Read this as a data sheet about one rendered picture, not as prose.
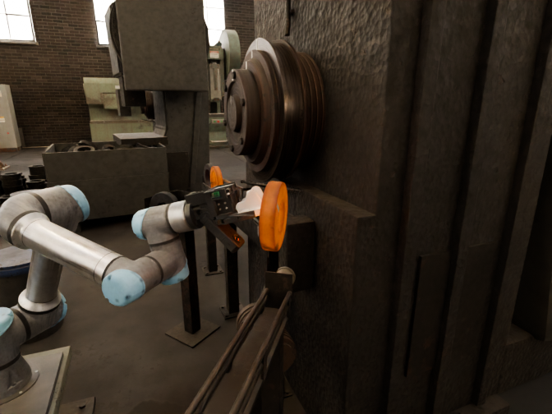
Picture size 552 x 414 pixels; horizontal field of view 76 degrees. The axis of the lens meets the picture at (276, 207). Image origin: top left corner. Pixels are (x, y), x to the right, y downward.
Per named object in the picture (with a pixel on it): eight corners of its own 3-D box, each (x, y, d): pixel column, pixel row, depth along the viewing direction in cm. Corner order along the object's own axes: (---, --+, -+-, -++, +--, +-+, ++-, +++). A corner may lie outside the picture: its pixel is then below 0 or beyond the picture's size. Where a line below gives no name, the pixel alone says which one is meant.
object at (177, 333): (186, 312, 202) (177, 190, 182) (222, 327, 188) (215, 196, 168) (158, 330, 186) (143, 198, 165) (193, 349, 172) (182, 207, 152)
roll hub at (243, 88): (236, 149, 137) (235, 72, 129) (261, 160, 112) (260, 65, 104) (223, 150, 135) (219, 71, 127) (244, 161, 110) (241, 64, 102)
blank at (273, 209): (281, 258, 84) (268, 256, 85) (290, 198, 89) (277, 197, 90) (270, 240, 70) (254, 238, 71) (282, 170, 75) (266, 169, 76)
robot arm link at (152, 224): (154, 237, 94) (144, 206, 92) (190, 231, 90) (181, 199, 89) (135, 247, 86) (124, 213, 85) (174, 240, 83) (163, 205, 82)
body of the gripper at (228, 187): (227, 188, 77) (178, 198, 80) (237, 225, 78) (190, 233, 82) (238, 180, 84) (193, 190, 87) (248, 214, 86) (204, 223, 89)
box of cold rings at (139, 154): (160, 200, 432) (154, 135, 410) (172, 219, 361) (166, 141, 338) (63, 211, 389) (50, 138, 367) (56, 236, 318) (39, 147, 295)
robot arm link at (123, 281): (-34, 195, 83) (131, 276, 70) (15, 186, 93) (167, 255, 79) (-30, 239, 87) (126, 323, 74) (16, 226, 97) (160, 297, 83)
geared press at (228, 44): (223, 140, 1118) (219, 39, 1036) (243, 148, 927) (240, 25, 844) (186, 141, 1077) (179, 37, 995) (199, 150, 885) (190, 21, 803)
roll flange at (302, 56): (276, 166, 155) (276, 50, 142) (331, 190, 113) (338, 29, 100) (255, 167, 152) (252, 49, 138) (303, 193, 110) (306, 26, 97)
